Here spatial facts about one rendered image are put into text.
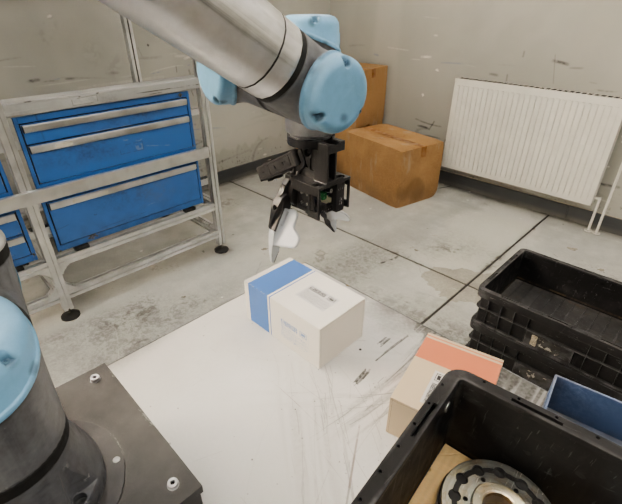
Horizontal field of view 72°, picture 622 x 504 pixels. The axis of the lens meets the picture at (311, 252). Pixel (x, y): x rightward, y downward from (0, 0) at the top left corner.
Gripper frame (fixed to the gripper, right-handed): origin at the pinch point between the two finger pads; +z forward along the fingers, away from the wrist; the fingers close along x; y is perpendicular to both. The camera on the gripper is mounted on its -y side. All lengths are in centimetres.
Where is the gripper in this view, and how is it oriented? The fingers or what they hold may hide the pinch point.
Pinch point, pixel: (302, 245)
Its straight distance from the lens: 75.1
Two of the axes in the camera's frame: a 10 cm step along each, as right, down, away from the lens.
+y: 7.1, 3.7, -6.0
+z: 0.0, 8.6, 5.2
